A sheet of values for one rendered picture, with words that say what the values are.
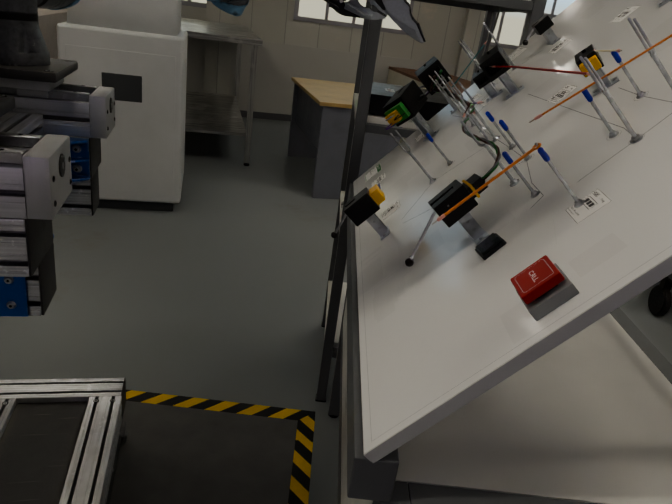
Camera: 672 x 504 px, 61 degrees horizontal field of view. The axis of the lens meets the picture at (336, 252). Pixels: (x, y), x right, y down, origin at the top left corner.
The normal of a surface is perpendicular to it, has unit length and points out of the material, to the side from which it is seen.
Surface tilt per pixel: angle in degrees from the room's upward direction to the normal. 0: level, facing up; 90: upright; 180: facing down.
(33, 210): 90
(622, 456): 0
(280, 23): 90
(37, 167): 90
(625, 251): 48
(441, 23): 90
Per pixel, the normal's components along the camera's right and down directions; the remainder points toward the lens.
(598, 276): -0.65, -0.70
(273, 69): 0.21, 0.40
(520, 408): 0.13, -0.91
